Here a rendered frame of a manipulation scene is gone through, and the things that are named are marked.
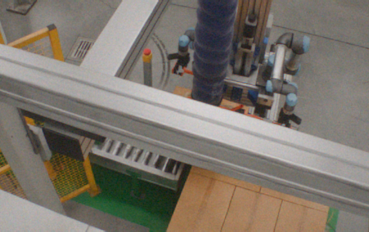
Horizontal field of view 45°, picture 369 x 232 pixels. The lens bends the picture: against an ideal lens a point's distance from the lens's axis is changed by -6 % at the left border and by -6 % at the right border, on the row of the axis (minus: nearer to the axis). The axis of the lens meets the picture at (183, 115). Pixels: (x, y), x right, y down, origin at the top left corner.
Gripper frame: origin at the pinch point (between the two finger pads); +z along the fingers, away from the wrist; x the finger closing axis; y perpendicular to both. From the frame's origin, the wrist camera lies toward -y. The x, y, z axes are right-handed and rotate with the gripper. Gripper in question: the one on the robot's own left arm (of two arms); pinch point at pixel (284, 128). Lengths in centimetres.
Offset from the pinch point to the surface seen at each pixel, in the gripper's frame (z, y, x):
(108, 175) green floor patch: 119, 142, 22
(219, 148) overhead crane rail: -196, 22, 157
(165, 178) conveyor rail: 63, 79, 34
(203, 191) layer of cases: 66, 47, 34
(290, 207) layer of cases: 67, -25, 24
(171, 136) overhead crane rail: -195, 32, 157
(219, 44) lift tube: -76, 53, 10
